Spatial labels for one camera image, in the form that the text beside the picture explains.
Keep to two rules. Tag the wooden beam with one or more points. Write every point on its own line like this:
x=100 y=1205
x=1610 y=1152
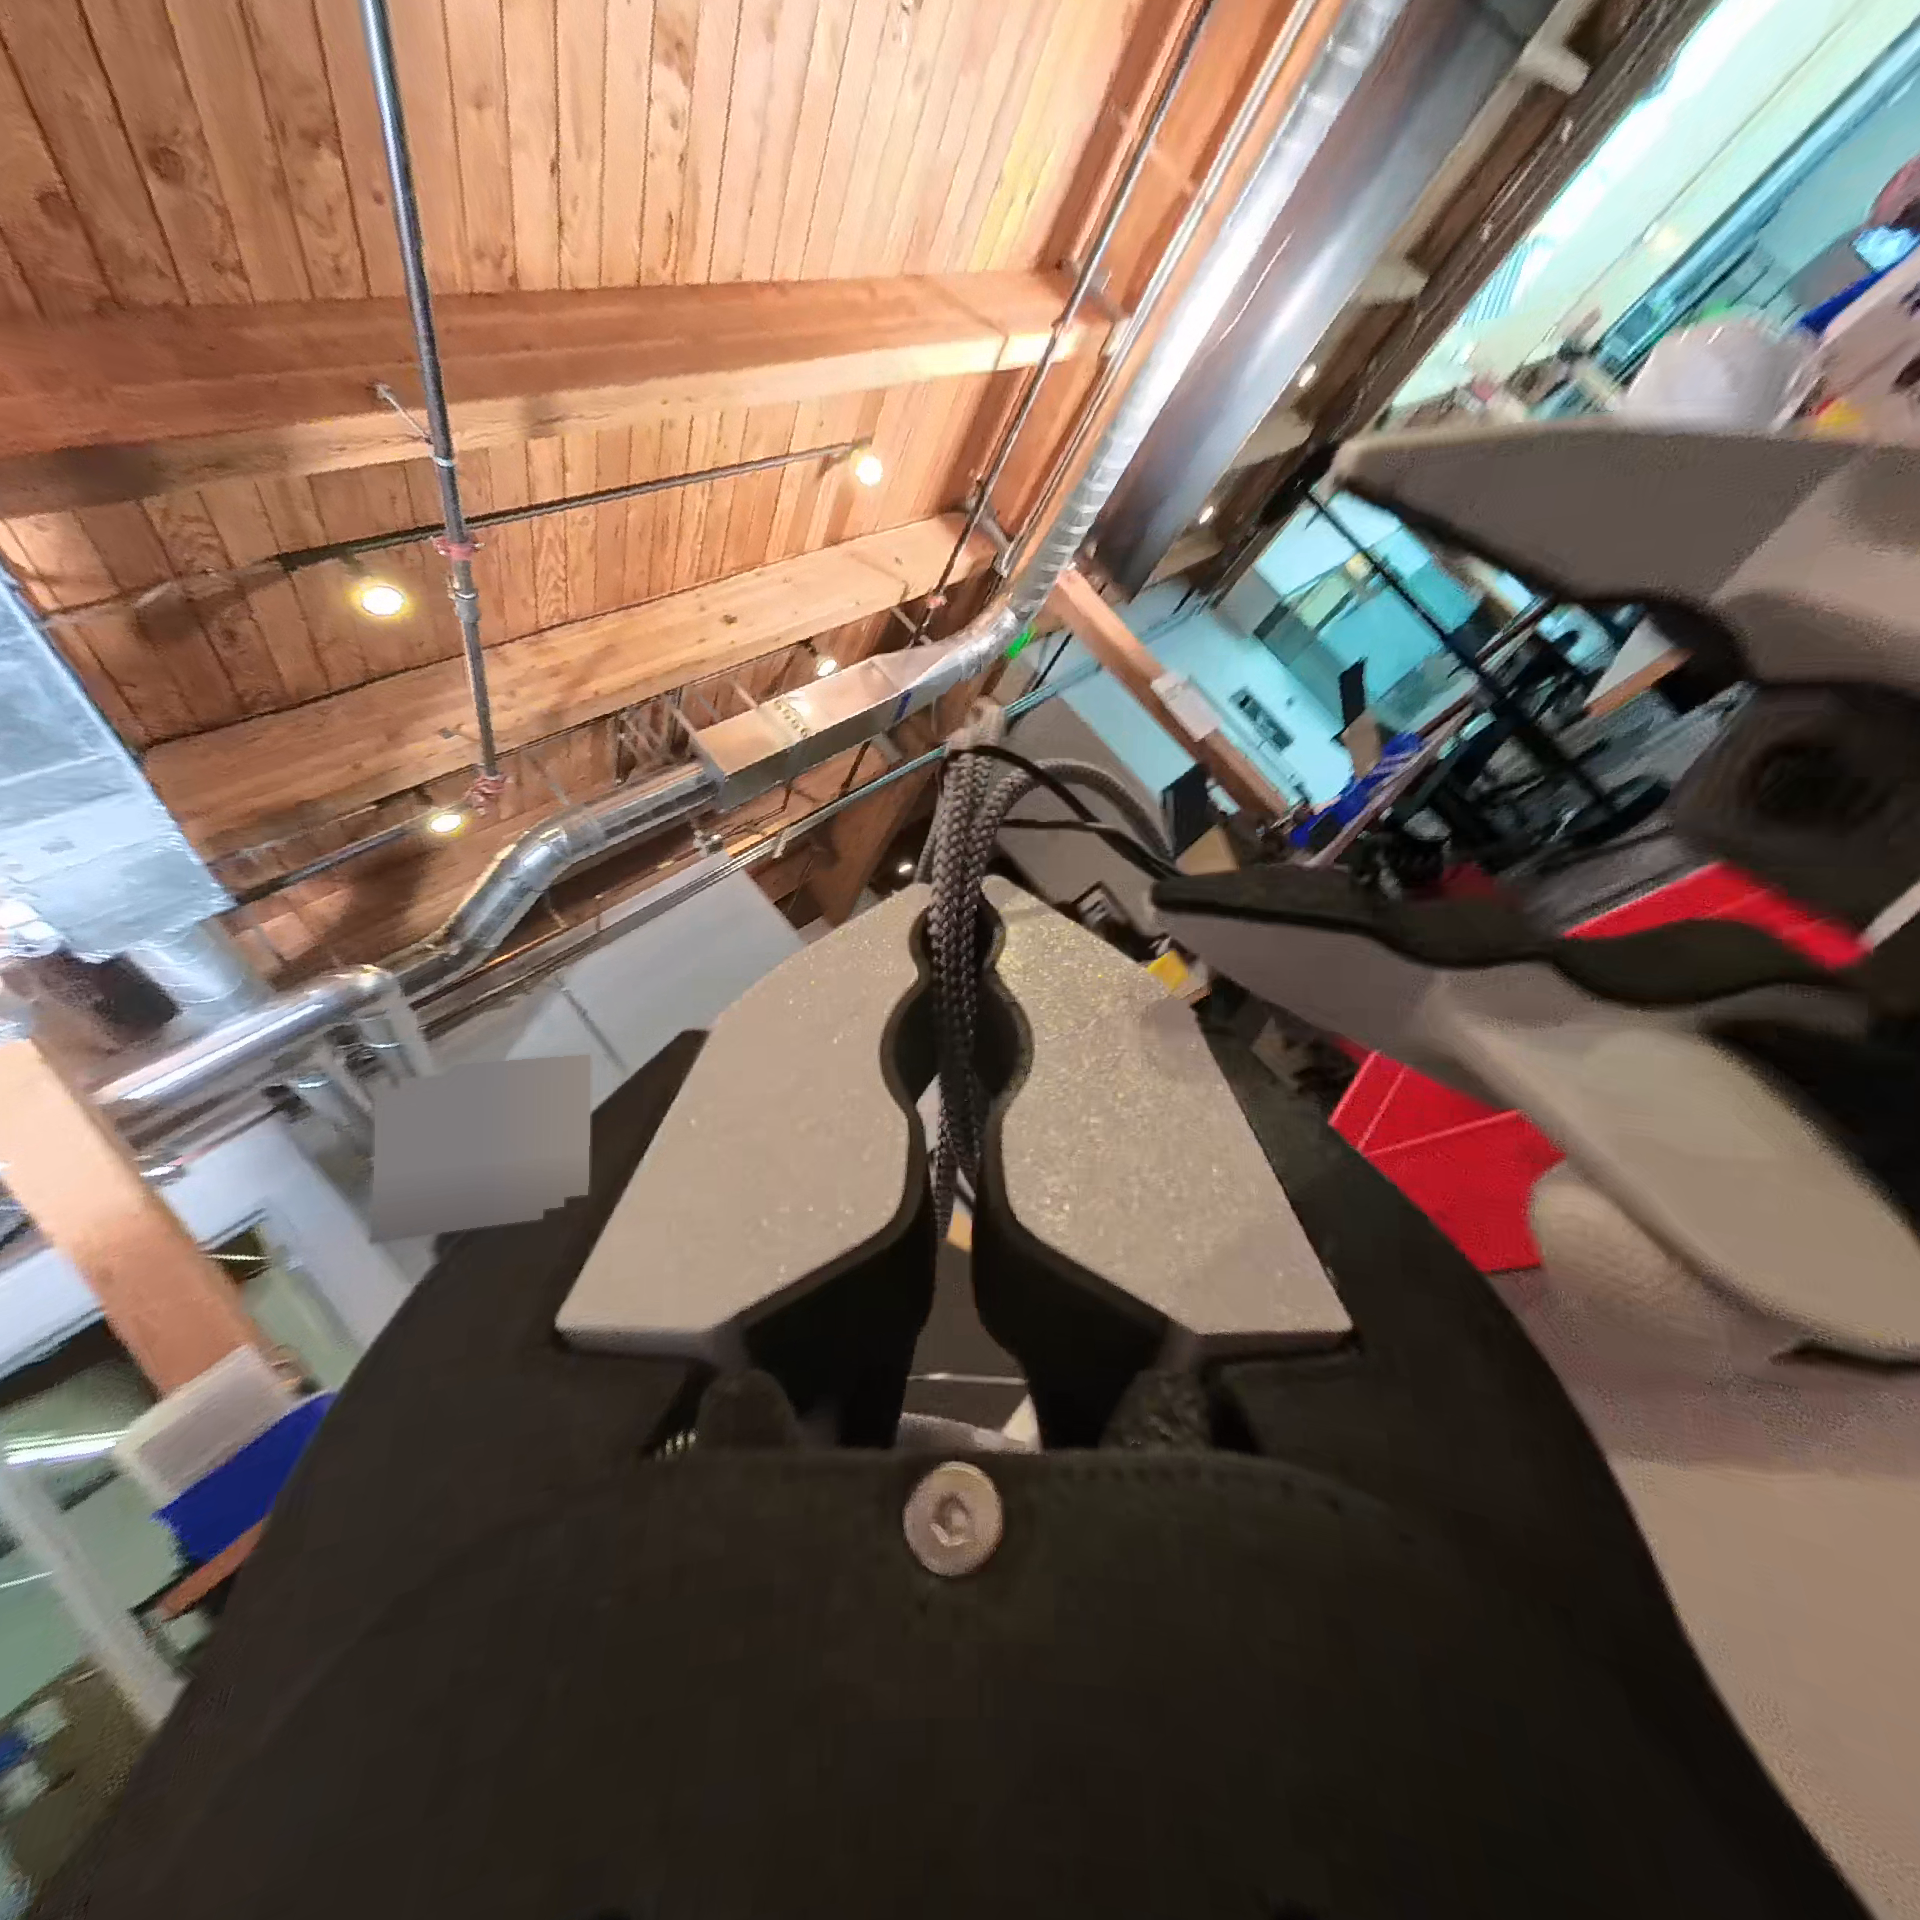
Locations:
x=539 y=345

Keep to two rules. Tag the silver ceiling duct pipes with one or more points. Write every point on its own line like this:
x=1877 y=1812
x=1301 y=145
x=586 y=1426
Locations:
x=602 y=841

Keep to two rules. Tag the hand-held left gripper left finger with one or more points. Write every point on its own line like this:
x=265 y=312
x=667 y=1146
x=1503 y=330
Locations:
x=736 y=1188

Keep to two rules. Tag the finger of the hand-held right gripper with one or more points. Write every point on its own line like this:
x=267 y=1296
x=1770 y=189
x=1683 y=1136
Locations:
x=1681 y=1154
x=1651 y=511

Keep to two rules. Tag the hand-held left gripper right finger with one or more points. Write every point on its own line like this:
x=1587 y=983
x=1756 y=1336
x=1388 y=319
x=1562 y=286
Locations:
x=1170 y=1188

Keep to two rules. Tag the small blue desk bin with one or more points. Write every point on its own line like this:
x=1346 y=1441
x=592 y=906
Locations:
x=248 y=1477

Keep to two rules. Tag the red plastic bin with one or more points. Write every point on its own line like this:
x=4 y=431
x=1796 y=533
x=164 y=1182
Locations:
x=1469 y=1154

